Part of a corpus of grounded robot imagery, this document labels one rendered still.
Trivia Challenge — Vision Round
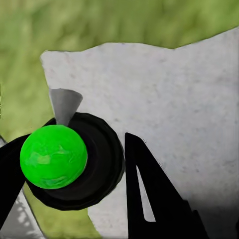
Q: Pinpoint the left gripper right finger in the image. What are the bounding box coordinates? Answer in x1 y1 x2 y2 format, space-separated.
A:
124 132 208 239

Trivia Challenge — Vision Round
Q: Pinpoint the insectifuge atomizer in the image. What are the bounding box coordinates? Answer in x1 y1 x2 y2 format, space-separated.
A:
20 89 125 211

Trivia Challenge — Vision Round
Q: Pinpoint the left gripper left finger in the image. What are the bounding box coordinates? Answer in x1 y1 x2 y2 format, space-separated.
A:
0 134 30 230

